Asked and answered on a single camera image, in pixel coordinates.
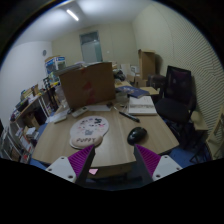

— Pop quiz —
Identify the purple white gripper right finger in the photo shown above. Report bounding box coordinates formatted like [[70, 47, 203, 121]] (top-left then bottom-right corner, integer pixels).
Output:
[[134, 144, 182, 183]]

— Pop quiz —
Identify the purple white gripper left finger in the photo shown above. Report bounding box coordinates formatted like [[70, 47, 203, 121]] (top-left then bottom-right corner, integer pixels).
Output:
[[46, 145, 95, 186]]

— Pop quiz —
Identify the black computer mouse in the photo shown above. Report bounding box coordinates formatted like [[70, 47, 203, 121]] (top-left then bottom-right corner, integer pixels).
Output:
[[127, 127, 147, 145]]

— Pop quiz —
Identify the pink puppy mouse pad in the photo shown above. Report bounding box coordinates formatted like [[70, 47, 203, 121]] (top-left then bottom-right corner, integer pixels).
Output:
[[70, 116, 109, 149]]

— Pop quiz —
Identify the black pen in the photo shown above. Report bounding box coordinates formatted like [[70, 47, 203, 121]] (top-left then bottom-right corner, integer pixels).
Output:
[[119, 111, 140, 123]]

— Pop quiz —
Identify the white remote control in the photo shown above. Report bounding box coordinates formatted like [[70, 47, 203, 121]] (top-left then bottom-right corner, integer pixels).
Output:
[[72, 107, 88, 118]]

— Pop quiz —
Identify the white open book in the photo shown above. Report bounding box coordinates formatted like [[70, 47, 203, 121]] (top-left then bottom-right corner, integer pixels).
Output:
[[128, 96, 157, 115]]

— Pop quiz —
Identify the wooden shelf unit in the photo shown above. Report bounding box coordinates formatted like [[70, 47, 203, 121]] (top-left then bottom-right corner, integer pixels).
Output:
[[0, 85, 58, 164]]

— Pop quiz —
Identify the white paper sheet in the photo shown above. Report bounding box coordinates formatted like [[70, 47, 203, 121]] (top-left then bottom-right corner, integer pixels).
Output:
[[86, 105, 111, 112]]

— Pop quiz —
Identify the black office chair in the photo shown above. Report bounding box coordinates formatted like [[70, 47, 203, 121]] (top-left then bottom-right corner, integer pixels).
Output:
[[155, 66, 196, 141]]

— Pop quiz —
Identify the blue book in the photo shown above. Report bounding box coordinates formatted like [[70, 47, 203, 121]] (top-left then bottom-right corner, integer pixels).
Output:
[[116, 86, 149, 98]]

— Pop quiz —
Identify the large brown cardboard box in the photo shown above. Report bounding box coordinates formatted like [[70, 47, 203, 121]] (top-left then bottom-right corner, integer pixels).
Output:
[[60, 62, 115, 109]]

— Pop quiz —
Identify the blue white product box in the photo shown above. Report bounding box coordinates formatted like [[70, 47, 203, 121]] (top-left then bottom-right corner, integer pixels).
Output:
[[45, 56, 66, 74]]

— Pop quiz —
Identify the tall cardboard box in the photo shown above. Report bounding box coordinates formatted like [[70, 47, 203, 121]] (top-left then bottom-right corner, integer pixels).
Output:
[[138, 49, 155, 79]]

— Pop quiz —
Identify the frosted glass door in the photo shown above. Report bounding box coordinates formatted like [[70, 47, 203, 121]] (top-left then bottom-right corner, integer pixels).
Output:
[[80, 31, 103, 63]]

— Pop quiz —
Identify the ceiling light strip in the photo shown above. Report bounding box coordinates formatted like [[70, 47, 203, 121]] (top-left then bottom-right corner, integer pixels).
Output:
[[66, 9, 79, 21]]

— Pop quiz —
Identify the round wall clock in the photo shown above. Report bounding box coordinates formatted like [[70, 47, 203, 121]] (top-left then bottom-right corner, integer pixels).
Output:
[[42, 50, 47, 56]]

